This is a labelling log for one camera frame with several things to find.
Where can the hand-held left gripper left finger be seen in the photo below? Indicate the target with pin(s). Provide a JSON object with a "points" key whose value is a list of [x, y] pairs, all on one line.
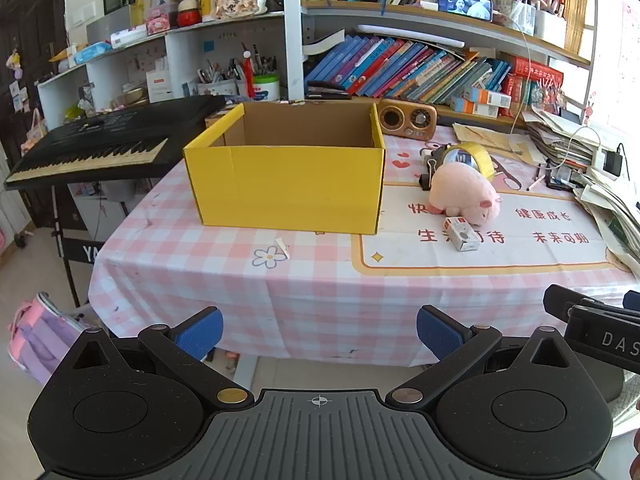
{"points": [[200, 332]]}

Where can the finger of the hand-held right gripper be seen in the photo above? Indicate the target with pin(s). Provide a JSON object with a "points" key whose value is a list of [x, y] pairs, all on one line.
{"points": [[557, 300], [631, 300]]}

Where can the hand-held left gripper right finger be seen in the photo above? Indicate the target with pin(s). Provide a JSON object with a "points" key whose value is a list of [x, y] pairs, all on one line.
{"points": [[440, 332]]}

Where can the small white carton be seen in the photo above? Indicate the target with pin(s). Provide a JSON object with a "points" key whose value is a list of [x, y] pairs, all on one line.
{"points": [[462, 237]]}

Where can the pink plush pig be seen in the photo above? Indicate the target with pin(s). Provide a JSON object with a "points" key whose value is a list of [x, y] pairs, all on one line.
{"points": [[460, 190]]}

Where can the black binder clip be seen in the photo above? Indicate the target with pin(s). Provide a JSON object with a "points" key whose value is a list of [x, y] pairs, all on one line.
{"points": [[425, 182]]}

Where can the yellow tape roll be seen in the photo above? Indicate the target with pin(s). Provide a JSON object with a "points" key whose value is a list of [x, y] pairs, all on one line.
{"points": [[480, 157]]}

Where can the yellow cardboard box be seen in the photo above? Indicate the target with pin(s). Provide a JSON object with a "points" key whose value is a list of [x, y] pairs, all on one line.
{"points": [[285, 190]]}

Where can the printed desk mat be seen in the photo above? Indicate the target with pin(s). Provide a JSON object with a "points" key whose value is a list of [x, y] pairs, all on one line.
{"points": [[525, 255]]}

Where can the pile of papers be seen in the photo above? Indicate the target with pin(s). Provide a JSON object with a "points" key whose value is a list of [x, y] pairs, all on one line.
{"points": [[615, 210], [560, 135]]}

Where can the small paper scrap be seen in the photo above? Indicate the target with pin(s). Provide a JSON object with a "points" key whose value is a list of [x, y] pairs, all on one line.
{"points": [[283, 250]]}

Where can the black charger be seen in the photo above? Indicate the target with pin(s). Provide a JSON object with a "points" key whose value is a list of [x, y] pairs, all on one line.
{"points": [[614, 162]]}

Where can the scissors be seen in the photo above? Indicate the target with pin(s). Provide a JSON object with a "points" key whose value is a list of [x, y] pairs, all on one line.
{"points": [[500, 169]]}

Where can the black keyboard stand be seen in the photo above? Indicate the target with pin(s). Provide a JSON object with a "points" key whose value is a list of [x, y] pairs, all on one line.
{"points": [[75, 250]]}

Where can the purple pink backpack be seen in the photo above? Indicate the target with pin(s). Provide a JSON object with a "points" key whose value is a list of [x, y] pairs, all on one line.
{"points": [[40, 340]]}

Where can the brown paper envelope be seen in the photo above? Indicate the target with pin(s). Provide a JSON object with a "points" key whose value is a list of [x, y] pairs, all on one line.
{"points": [[485, 136]]}

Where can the orange white carton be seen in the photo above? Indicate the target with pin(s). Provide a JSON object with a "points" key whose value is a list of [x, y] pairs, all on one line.
{"points": [[472, 107], [487, 96]]}

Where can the wooden retro radio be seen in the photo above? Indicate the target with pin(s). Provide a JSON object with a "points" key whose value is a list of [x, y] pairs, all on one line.
{"points": [[407, 120]]}

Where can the red boxed book set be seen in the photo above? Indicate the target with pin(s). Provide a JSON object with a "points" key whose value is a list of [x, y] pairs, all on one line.
{"points": [[532, 85]]}

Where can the wooden chessboard box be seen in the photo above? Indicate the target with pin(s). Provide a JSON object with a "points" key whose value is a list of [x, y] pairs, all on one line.
{"points": [[217, 114]]}

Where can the black electronic keyboard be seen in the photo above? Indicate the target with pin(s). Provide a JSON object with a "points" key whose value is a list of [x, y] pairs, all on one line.
{"points": [[125, 125]]}

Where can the gold bowl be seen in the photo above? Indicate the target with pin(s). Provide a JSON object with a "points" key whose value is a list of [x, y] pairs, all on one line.
{"points": [[134, 96]]}

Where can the pen cup with pens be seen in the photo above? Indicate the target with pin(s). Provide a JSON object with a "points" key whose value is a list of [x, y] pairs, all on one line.
{"points": [[217, 87]]}

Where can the white box red label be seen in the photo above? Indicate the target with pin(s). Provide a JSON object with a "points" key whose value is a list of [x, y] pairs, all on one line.
{"points": [[159, 87]]}

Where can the white jar green lid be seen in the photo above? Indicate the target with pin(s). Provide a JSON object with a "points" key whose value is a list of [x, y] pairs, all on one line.
{"points": [[266, 89]]}

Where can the red tassel ornament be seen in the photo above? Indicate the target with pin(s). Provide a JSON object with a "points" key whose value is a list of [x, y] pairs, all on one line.
{"points": [[248, 72]]}

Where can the black flat case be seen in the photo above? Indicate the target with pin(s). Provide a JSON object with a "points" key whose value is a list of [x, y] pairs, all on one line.
{"points": [[325, 90]]}

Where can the white desk organizer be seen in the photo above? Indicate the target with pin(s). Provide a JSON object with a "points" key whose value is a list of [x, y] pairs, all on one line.
{"points": [[550, 30]]}

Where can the white shelf unit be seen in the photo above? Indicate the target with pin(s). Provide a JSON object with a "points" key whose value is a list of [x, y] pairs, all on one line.
{"points": [[175, 45]]}

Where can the blue tissue pack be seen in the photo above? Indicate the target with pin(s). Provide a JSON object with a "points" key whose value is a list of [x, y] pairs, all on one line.
{"points": [[94, 52]]}

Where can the white rolled paper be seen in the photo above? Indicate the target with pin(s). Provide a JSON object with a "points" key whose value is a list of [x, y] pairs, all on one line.
{"points": [[400, 32]]}

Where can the white flat carton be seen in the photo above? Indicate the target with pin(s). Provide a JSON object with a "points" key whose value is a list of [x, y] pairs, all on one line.
{"points": [[129, 36]]}

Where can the thick white-paged book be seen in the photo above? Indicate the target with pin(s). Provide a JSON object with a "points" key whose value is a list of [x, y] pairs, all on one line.
{"points": [[325, 46]]}

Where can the pink printed box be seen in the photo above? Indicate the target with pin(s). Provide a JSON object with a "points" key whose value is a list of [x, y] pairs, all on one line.
{"points": [[161, 25]]}

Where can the red round figurine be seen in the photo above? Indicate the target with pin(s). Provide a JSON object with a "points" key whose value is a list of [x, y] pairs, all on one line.
{"points": [[188, 12]]}

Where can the grey storage box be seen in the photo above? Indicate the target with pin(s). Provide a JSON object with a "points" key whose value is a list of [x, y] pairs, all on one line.
{"points": [[107, 25]]}

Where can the white bottle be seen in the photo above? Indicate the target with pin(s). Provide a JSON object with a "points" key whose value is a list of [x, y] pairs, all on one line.
{"points": [[206, 7]]}

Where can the dark wooden door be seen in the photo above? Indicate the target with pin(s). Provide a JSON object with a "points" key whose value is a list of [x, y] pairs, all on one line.
{"points": [[35, 20]]}

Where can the wooden wall bookshelf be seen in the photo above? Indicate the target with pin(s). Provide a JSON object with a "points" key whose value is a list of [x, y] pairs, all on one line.
{"points": [[400, 16]]}

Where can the white wall switch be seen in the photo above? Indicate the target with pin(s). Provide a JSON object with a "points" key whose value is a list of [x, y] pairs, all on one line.
{"points": [[83, 14]]}

